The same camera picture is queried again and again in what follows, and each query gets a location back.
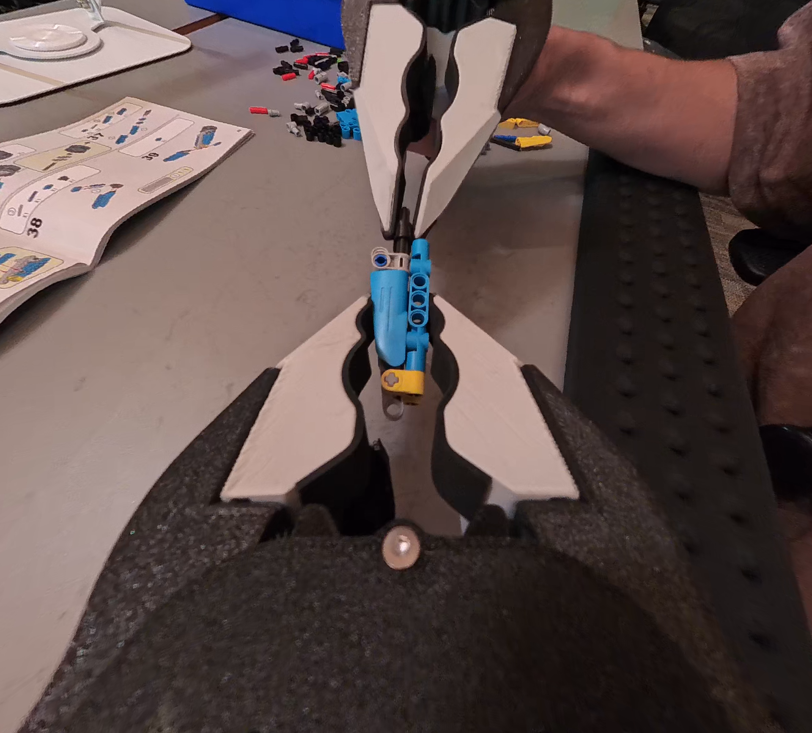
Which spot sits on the person's right hand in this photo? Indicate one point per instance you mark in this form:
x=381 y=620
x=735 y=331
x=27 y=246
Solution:
x=571 y=79

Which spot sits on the instruction booklet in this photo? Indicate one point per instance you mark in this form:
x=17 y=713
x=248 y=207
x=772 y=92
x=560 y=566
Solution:
x=95 y=194

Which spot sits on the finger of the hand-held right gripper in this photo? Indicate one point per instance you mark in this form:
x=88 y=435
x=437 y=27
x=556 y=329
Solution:
x=380 y=111
x=472 y=111

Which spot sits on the blue grey yellow brick assembly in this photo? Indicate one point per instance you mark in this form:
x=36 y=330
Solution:
x=390 y=314

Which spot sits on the person's right forearm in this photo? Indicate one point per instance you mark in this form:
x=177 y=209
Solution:
x=685 y=111

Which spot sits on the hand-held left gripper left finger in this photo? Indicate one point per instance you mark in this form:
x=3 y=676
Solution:
x=292 y=428

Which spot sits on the small blue yellow piece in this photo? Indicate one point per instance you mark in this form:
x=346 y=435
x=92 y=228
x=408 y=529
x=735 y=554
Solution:
x=526 y=140

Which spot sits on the pile of small building pieces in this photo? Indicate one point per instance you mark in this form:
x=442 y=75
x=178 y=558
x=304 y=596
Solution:
x=317 y=111

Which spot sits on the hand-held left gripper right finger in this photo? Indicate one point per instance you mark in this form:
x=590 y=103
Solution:
x=507 y=428

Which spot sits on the white laptop stand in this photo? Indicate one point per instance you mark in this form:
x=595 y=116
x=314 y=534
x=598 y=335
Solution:
x=63 y=54

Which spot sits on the black perforated panel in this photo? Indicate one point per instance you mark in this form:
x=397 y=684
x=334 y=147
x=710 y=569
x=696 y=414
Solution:
x=653 y=365

